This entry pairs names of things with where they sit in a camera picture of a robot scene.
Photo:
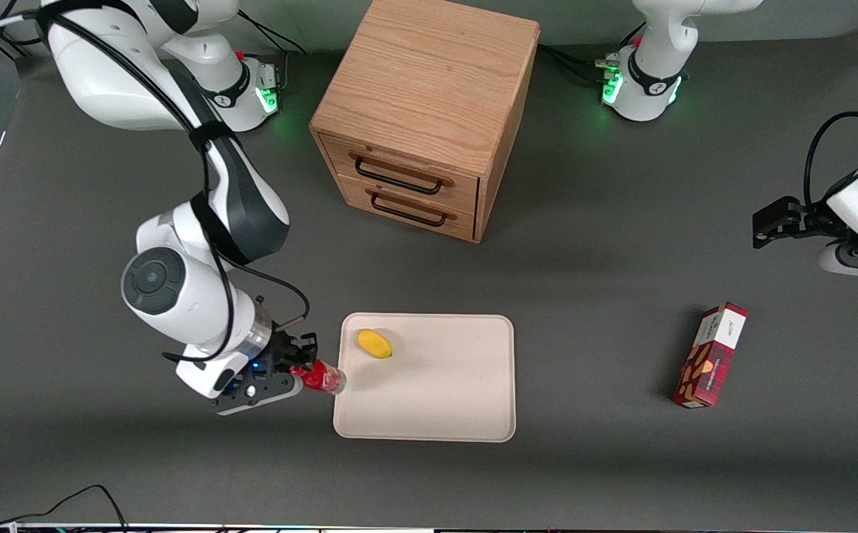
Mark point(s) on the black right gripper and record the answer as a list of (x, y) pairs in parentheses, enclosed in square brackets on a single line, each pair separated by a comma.
[(285, 350)]

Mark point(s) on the wooden drawer cabinet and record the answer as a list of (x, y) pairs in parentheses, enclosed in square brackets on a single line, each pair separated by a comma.
[(428, 81)]

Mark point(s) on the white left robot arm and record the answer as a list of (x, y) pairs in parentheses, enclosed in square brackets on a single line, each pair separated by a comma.
[(658, 44)]

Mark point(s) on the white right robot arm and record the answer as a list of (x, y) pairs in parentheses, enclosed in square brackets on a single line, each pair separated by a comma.
[(177, 296)]

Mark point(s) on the yellow mango fruit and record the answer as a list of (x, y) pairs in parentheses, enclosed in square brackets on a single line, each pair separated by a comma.
[(374, 343)]

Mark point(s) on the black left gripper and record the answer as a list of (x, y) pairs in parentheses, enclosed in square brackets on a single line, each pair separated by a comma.
[(806, 220)]

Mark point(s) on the beige rectangular tray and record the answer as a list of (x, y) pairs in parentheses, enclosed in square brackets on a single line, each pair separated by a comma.
[(428, 385)]

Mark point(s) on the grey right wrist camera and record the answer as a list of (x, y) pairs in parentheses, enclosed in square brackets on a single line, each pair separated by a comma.
[(251, 389)]

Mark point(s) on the red plaid cookie box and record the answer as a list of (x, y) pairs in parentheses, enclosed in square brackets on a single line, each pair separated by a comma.
[(710, 359)]

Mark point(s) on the red coke bottle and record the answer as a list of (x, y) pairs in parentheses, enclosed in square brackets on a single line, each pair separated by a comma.
[(327, 380)]

